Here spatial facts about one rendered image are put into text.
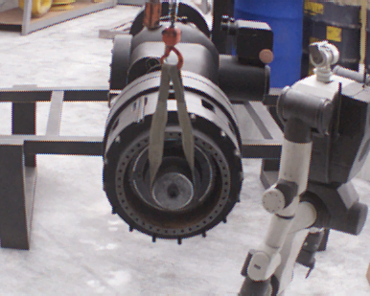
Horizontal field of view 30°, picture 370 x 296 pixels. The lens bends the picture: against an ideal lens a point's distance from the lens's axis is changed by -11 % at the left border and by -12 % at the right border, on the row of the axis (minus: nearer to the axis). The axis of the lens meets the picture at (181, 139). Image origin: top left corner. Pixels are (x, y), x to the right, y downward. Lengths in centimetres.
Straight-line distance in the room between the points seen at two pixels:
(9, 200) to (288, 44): 258
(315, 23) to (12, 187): 292
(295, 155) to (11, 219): 214
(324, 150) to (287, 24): 327
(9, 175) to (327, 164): 201
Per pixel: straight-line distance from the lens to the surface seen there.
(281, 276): 255
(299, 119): 208
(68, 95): 468
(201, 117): 274
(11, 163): 378
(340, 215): 234
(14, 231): 395
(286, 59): 551
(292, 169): 213
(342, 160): 224
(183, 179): 269
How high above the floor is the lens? 192
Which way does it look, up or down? 19 degrees down
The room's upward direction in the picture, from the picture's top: 4 degrees clockwise
